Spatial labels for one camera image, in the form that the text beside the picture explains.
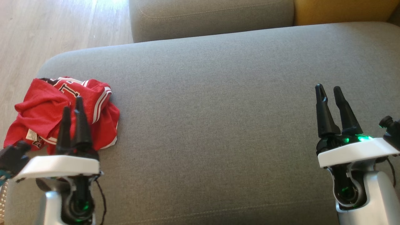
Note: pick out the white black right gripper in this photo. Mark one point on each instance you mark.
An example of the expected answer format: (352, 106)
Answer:
(356, 151)

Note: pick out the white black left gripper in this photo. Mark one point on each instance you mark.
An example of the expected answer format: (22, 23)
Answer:
(59, 165)

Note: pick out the red jersey top white trim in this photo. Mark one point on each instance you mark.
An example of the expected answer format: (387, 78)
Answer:
(104, 122)

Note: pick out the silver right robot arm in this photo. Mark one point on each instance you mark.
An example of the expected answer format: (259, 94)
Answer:
(382, 200)

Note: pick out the large yellow sofa backrest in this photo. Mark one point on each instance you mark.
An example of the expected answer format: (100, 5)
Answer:
(343, 11)

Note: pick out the large grey sofa seat cushion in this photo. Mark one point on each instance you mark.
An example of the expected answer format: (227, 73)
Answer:
(218, 125)

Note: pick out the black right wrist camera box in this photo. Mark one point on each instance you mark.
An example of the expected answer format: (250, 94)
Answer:
(392, 129)

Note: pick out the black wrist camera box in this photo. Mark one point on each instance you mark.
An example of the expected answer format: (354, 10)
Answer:
(12, 157)
(392, 129)

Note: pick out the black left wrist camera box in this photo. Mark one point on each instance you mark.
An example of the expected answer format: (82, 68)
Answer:
(12, 157)

